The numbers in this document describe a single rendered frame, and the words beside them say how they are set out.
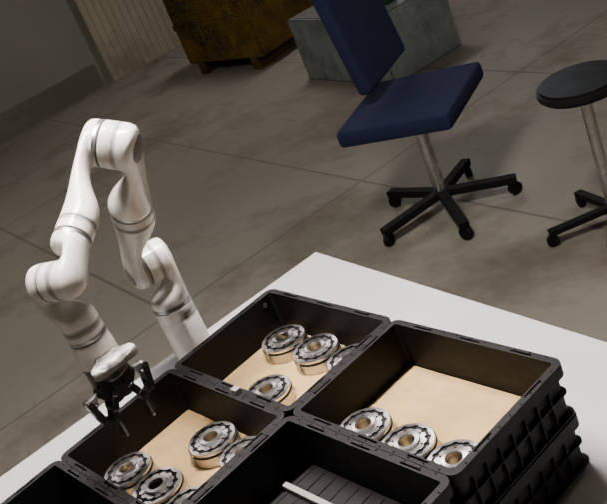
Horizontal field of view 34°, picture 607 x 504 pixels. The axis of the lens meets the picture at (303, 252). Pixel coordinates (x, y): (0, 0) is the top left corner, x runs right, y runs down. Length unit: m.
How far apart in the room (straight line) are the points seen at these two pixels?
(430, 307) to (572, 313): 1.16
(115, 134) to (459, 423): 0.82
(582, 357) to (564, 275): 1.61
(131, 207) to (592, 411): 0.97
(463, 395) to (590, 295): 1.73
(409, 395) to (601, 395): 0.37
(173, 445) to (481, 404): 0.65
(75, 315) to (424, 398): 0.66
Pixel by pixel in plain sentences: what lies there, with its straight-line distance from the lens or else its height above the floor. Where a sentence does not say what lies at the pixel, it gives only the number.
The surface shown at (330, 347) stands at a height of 0.86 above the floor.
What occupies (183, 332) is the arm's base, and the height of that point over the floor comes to 0.91.
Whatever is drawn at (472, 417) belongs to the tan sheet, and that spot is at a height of 0.83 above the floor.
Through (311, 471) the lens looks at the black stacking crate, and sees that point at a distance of 1.83.
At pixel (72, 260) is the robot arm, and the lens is 1.71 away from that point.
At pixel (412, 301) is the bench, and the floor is 0.70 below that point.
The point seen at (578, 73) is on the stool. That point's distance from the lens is 3.68.
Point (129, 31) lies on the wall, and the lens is 9.18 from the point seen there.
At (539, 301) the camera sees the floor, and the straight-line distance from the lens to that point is 3.57.
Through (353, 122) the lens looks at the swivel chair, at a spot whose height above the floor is 0.56.
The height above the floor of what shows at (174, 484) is 0.86.
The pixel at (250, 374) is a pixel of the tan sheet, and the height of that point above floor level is 0.83.
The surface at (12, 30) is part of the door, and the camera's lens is 8.74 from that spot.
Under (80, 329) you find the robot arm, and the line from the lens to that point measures 1.74.
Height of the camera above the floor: 1.93
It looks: 25 degrees down
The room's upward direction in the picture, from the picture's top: 23 degrees counter-clockwise
